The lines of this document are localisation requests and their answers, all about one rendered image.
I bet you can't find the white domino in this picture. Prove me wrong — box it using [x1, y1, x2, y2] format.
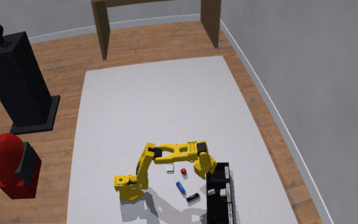
[167, 163, 173, 172]

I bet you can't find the blue battery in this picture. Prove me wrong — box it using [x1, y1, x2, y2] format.
[176, 181, 185, 193]

